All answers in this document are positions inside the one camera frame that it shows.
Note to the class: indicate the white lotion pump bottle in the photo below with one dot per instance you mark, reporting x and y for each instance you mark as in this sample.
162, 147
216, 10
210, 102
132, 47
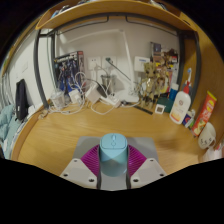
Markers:
180, 110

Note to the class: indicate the white charger block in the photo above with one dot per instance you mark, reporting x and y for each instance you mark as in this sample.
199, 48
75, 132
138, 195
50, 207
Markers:
74, 96

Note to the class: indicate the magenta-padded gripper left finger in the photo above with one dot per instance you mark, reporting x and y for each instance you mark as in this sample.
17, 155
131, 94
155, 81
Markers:
80, 171

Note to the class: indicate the white power strip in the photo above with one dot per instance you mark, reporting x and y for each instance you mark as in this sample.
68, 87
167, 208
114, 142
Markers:
110, 100

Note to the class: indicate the light blue computer mouse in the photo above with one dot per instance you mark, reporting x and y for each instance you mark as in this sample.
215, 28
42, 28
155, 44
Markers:
113, 156

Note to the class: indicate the teal blanket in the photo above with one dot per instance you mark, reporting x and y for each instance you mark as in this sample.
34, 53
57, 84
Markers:
6, 121

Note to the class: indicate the white mug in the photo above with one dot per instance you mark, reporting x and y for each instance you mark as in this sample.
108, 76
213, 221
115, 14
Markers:
206, 136

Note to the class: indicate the robot model kit box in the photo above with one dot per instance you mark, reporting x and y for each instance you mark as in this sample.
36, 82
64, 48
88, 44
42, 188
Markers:
68, 70

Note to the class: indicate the metal cup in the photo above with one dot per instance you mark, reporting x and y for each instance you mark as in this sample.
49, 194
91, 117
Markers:
107, 81

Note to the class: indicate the black backpack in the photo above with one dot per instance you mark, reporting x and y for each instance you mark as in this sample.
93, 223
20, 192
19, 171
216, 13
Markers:
21, 100

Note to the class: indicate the clear plastic cup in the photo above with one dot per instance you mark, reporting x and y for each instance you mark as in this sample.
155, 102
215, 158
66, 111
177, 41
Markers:
215, 153

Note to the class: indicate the white desk lamp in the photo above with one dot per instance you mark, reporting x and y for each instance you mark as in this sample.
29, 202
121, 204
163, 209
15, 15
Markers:
128, 66

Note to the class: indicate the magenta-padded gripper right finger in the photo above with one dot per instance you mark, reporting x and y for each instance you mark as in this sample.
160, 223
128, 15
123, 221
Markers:
146, 171

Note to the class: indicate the red yellow snack can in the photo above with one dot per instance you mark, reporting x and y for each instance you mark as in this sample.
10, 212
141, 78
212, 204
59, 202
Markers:
205, 113

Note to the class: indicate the small white desk clock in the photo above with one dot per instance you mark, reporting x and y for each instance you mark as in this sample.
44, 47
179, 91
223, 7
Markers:
160, 109

